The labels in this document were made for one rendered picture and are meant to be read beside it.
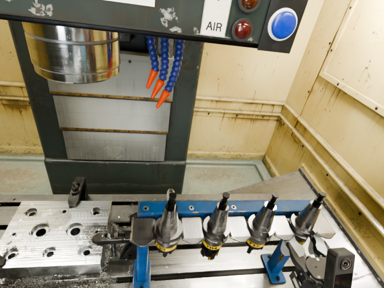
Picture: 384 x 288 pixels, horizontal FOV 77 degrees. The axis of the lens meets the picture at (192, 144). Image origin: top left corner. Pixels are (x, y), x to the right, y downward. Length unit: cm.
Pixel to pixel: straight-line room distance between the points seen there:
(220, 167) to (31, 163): 124
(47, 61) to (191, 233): 44
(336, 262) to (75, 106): 99
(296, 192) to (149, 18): 124
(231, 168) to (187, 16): 154
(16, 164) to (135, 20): 163
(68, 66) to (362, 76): 109
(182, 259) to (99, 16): 77
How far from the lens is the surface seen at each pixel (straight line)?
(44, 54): 49
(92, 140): 118
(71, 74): 48
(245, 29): 32
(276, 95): 164
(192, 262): 90
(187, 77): 105
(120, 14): 31
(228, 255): 94
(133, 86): 102
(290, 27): 34
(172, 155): 125
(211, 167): 175
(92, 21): 32
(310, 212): 64
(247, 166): 184
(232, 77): 149
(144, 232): 57
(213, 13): 31
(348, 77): 130
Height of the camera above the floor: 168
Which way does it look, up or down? 35 degrees down
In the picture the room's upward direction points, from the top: 9 degrees clockwise
